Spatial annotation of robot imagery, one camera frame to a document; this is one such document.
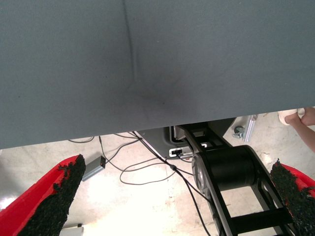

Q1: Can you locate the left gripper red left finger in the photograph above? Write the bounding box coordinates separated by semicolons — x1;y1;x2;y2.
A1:
0;154;87;236

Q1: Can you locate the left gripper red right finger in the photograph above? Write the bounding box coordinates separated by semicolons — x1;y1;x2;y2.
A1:
269;158;315;236

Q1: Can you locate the white box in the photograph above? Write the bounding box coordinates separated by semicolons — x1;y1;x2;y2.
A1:
60;223;84;236

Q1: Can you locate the grey power adapter box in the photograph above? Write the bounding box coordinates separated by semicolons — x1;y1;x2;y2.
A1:
82;156;106;182

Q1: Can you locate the grey caster wheel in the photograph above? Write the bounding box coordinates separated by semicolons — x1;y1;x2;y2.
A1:
232;125;245;140

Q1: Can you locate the white connector panel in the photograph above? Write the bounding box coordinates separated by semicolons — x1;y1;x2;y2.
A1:
169;148;193;159

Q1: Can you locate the grey base housing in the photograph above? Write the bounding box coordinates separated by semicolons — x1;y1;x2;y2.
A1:
142;118;236;160

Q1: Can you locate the dark grey table cloth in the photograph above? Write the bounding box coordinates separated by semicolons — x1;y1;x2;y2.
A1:
0;0;315;150

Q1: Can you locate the black metal frame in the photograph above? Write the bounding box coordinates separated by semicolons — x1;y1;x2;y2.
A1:
177;124;300;236

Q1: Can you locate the thin black adapter cable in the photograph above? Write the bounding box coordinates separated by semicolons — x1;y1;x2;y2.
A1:
98;136;106;159

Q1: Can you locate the thin black looped cable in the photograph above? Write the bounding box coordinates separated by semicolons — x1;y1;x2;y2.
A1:
120;157;195;185

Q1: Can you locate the thick black floor cable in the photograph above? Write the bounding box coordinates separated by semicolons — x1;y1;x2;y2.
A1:
127;131;212;236

